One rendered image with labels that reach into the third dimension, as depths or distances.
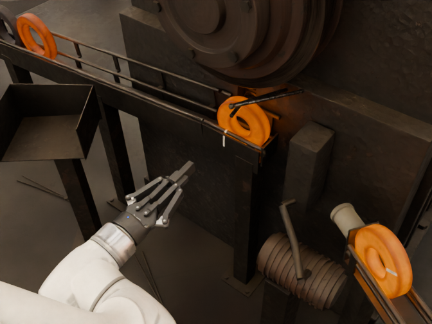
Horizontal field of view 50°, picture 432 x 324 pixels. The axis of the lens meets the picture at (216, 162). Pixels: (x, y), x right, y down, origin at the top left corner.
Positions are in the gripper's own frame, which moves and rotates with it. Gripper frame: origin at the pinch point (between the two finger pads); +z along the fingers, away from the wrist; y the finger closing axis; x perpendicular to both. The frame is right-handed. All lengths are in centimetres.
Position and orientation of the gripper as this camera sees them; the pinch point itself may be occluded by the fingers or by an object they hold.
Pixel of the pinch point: (182, 174)
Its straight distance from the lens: 111.8
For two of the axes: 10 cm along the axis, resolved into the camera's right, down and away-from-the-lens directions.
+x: -0.7, -6.4, -7.6
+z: 6.1, -6.3, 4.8
